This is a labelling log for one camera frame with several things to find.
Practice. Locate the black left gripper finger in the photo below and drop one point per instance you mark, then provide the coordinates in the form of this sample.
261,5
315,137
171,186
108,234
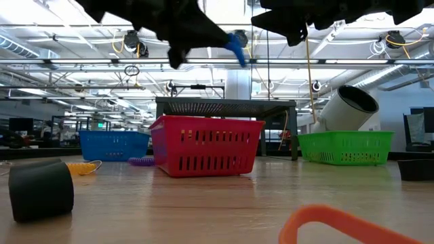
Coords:
210,34

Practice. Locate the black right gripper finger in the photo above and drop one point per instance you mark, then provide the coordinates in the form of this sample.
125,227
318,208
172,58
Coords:
274,20

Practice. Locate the blue coil wristband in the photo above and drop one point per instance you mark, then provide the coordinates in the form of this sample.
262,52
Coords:
237,49

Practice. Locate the purple coil wristband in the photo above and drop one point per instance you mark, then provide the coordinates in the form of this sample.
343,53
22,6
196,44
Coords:
140,161

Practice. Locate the yellow coil wristband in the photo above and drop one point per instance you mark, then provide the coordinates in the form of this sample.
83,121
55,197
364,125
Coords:
81,168

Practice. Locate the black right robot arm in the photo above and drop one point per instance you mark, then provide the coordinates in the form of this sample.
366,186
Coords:
410,8

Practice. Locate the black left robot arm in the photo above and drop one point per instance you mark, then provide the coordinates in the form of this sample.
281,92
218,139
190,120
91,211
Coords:
91,6

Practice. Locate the grey perforated metal riser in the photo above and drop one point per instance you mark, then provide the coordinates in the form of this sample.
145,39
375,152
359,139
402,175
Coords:
220,107

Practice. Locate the red plastic basket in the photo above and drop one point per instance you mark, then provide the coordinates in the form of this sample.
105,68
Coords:
210,123

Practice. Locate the green plastic basket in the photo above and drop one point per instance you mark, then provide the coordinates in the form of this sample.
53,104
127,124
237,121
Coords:
339,147

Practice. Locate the blue plastic basket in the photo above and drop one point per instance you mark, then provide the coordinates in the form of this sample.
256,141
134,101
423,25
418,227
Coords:
112,145

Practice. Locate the person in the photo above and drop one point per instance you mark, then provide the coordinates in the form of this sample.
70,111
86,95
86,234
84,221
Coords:
61,131

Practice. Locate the black background monitor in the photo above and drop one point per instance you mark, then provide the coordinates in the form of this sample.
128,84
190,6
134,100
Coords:
20,124

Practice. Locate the orange rubber band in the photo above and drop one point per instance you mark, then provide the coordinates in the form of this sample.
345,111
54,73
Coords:
325,214

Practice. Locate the small black cylinder block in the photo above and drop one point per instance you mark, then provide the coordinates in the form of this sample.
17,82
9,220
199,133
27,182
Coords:
40,191

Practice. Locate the black background gantry frame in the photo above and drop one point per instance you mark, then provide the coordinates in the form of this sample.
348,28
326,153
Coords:
198,87

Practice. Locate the long ceiling light rail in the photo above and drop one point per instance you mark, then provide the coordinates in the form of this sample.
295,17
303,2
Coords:
101,61

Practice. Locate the silver ventilation duct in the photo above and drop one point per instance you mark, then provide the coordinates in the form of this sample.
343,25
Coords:
390,74
20,47

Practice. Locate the black background station frame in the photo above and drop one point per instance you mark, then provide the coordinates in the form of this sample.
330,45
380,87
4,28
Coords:
81,117

